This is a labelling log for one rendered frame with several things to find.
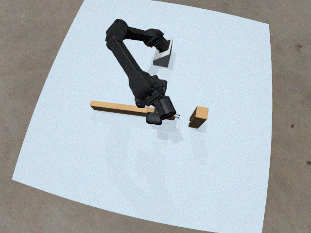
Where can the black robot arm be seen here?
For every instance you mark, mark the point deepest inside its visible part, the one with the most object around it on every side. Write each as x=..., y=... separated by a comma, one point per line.
x=141, y=83

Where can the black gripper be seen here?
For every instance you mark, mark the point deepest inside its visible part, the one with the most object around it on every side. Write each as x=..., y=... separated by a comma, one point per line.
x=153, y=118

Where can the wooden post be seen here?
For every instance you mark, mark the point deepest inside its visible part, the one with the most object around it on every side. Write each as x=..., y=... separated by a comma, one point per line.
x=198, y=117

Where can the light wooden board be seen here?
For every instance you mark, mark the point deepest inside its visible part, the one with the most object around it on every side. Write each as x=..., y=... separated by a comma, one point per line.
x=123, y=109

